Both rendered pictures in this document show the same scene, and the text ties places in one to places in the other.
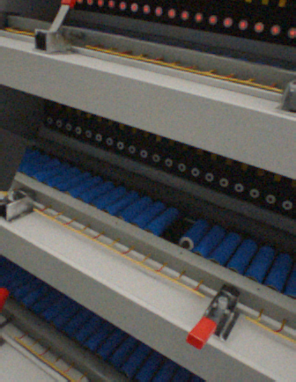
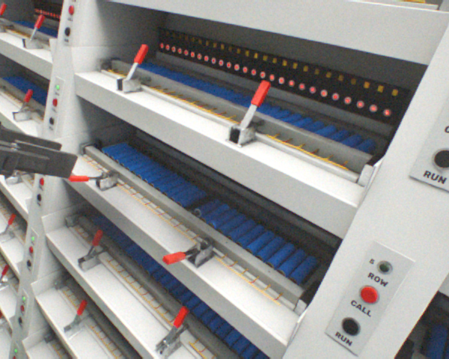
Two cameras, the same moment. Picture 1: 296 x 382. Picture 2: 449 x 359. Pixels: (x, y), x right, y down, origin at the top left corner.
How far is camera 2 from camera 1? 0.22 m
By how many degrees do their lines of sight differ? 10
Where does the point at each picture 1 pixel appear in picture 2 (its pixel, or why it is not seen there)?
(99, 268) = (143, 221)
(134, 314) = (156, 249)
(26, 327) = (114, 256)
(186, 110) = (185, 135)
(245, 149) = (212, 161)
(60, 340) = (131, 265)
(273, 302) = (231, 250)
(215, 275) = (204, 232)
